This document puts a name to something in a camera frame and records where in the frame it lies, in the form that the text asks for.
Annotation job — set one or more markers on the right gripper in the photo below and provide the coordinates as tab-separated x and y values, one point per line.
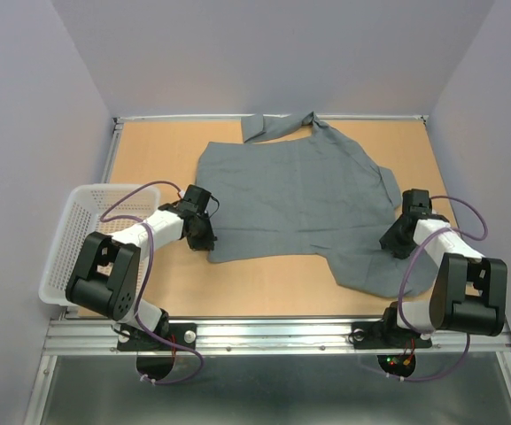
398	250

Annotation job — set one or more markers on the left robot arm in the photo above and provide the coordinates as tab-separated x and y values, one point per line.
111	271

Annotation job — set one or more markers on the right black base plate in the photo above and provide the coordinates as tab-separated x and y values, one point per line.
375	335

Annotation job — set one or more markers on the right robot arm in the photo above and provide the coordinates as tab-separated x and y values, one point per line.
470	290

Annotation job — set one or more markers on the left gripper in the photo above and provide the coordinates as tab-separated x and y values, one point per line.
205	243

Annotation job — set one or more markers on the white plastic basket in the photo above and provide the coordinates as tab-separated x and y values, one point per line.
81	216

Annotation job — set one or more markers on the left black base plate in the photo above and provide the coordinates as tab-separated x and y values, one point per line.
131	339

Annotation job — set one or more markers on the grey long sleeve shirt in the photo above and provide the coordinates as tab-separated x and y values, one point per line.
297	186

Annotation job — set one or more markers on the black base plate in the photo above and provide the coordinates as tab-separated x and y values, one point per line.
375	335
131	339

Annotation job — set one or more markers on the aluminium mounting rail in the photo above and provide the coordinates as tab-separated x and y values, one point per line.
219	337

